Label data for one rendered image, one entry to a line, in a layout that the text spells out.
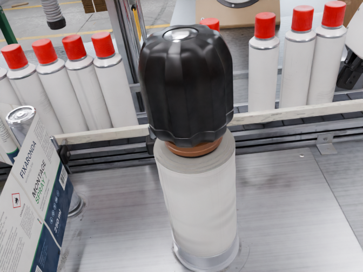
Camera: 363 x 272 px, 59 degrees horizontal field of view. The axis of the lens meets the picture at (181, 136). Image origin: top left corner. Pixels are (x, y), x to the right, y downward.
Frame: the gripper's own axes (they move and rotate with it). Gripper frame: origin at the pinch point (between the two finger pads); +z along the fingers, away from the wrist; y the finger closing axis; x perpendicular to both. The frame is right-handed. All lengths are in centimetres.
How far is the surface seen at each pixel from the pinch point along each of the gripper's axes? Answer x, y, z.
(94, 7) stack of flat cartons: -104, -386, 132
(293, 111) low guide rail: -9.5, 4.5, 6.8
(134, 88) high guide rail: -39.0, -3.4, 12.6
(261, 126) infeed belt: -13.7, 3.8, 11.7
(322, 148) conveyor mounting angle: -1.5, 6.8, 12.3
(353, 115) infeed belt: 2.8, 3.8, 5.7
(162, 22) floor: -18, -316, 107
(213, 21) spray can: -28.2, 0.3, -4.8
